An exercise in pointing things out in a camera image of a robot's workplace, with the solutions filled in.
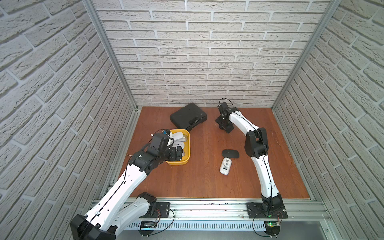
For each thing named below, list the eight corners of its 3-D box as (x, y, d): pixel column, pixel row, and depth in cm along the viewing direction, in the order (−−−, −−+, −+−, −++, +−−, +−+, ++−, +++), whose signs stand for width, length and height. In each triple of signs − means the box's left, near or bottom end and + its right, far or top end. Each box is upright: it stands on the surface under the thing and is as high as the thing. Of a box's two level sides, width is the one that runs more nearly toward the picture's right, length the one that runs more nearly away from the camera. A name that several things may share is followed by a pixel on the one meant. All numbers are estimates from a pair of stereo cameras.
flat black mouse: (222, 158, 94) (223, 156, 92) (221, 150, 97) (222, 149, 96) (239, 158, 94) (239, 156, 92) (237, 150, 97) (238, 149, 96)
